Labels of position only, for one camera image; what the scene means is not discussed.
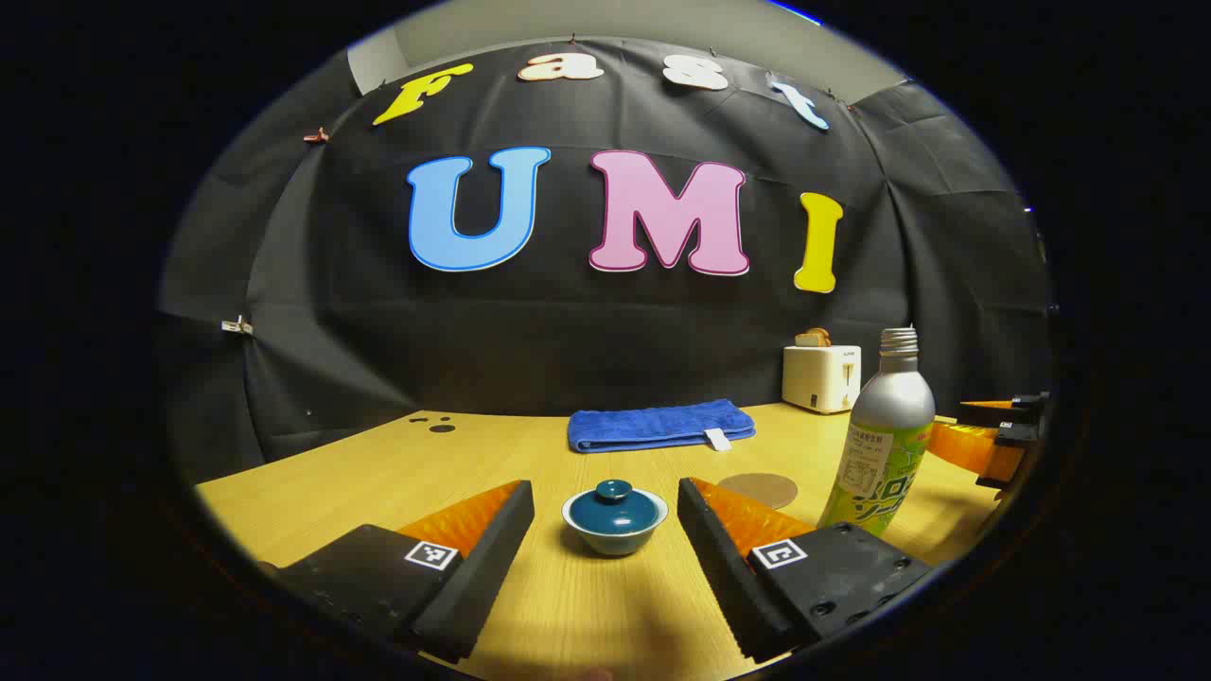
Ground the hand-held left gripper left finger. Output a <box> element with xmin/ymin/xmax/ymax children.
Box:
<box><xmin>274</xmin><ymin>480</ymin><xmax>535</xmax><ymax>665</ymax></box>

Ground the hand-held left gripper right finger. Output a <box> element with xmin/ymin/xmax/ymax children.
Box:
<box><xmin>676</xmin><ymin>476</ymin><xmax>939</xmax><ymax>663</ymax></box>

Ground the silver green water bottle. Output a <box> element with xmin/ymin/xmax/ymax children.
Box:
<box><xmin>817</xmin><ymin>326</ymin><xmax>937</xmax><ymax>538</ymax></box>

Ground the round brown coaster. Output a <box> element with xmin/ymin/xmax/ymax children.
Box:
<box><xmin>717</xmin><ymin>473</ymin><xmax>799</xmax><ymax>510</ymax></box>

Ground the white teacup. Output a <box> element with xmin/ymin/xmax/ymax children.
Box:
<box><xmin>562</xmin><ymin>487</ymin><xmax>669</xmax><ymax>557</ymax></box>

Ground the teal teacup lid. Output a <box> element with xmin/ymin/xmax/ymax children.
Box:
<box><xmin>570</xmin><ymin>480</ymin><xmax>660</xmax><ymax>535</ymax></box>

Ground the blue folded towel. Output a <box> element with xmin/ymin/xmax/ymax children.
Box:
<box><xmin>568</xmin><ymin>399</ymin><xmax>757</xmax><ymax>454</ymax></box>

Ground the white toaster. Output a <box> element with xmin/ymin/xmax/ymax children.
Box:
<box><xmin>781</xmin><ymin>344</ymin><xmax>863</xmax><ymax>415</ymax></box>

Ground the black backdrop cloth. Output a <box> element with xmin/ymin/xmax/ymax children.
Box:
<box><xmin>156</xmin><ymin>36</ymin><xmax>1056</xmax><ymax>483</ymax></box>

